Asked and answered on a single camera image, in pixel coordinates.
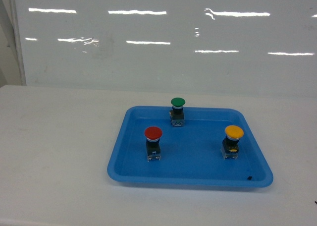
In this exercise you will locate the red mushroom push button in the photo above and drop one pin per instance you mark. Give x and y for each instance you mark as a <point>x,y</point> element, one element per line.
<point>153,135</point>

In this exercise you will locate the yellow mushroom push button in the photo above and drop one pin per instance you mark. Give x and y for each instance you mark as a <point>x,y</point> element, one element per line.
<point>230,148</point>

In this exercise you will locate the green mushroom push button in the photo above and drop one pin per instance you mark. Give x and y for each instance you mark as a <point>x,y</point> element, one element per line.
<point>177,118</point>

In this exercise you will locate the blue plastic tray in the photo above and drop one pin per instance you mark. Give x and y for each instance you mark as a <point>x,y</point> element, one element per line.
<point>190,155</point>

